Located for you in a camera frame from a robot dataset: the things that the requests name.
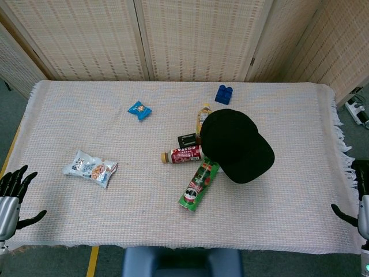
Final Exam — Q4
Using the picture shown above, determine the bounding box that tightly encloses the beige woven folding screen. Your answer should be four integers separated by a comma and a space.
0, 0, 369, 108

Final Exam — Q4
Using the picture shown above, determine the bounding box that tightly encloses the blue toy brick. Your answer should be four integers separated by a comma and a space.
214, 84, 234, 105

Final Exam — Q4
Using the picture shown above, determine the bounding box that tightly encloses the white floor device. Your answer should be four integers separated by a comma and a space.
345, 98, 369, 125

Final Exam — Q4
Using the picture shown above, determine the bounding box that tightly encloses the red label milk tea bottle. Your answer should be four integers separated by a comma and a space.
160, 144, 204, 164

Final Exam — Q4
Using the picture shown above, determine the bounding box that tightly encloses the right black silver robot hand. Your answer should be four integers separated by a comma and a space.
330, 167, 369, 241

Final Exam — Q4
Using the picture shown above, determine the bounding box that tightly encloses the blue snack packet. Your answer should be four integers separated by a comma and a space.
127, 100, 153, 121

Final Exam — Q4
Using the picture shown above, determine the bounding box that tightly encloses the white snack bag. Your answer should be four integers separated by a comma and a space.
62, 149, 118, 189

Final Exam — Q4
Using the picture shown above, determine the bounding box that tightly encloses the green Pringles can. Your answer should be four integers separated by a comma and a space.
178, 157, 221, 214

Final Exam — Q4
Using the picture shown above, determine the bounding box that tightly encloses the small black box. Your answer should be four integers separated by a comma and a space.
177, 132, 198, 147

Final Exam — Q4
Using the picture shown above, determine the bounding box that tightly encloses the yellow tea bottle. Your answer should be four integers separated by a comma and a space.
195, 103, 213, 138

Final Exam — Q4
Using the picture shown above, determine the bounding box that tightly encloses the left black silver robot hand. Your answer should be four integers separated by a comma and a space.
0, 164, 48, 241

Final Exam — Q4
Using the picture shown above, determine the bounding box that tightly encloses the black baseball cap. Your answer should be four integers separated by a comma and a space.
199, 108, 276, 185

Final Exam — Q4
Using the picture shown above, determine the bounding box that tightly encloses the white woven tablecloth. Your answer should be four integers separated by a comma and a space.
0, 80, 358, 255

